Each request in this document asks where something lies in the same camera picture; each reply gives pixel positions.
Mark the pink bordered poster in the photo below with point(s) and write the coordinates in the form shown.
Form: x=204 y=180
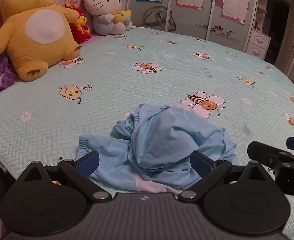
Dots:
x=234 y=2

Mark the white corner shelf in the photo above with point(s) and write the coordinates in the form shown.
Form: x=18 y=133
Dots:
x=262 y=5

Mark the grey sliding door wardrobe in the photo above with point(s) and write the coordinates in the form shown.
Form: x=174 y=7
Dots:
x=187 y=22

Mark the red plush toy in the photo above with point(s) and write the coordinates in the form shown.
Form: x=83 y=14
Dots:
x=80 y=33

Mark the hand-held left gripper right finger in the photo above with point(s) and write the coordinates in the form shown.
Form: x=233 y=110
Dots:
x=200 y=162

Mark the bee print bed quilt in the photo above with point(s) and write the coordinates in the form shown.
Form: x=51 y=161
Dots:
x=111 y=92

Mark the white drawer cabinet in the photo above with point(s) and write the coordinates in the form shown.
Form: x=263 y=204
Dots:
x=258 y=42

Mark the light blue white jacket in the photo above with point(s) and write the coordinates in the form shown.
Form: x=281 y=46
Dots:
x=162 y=140

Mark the white cat plush toy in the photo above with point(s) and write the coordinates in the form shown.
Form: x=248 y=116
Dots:
x=99 y=0

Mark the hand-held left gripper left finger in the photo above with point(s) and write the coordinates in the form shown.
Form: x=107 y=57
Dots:
x=89 y=163

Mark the yellow plush toy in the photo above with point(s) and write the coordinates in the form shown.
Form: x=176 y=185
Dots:
x=36 y=30

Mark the white door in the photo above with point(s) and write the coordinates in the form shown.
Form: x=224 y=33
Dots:
x=290 y=42

